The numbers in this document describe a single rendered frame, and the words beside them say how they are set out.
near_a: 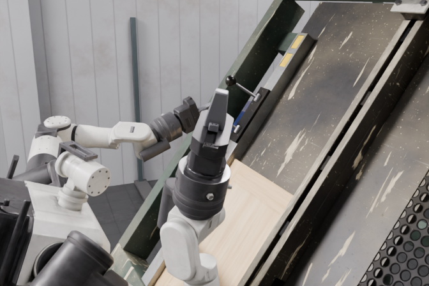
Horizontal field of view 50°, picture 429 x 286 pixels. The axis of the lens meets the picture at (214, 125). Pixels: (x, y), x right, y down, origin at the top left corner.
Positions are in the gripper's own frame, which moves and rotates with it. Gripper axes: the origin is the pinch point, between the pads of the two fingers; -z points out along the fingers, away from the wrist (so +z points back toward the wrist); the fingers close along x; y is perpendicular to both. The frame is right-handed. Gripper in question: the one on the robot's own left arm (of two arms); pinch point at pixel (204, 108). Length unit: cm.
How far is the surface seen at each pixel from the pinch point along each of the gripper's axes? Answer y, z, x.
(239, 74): -11.5, -21.1, -1.1
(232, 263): 38, 21, 28
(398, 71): 56, -30, -9
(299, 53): 12.5, -32.3, -7.2
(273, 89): 12.5, -19.8, -0.2
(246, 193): 26.9, 6.1, 18.6
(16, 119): -281, 64, 46
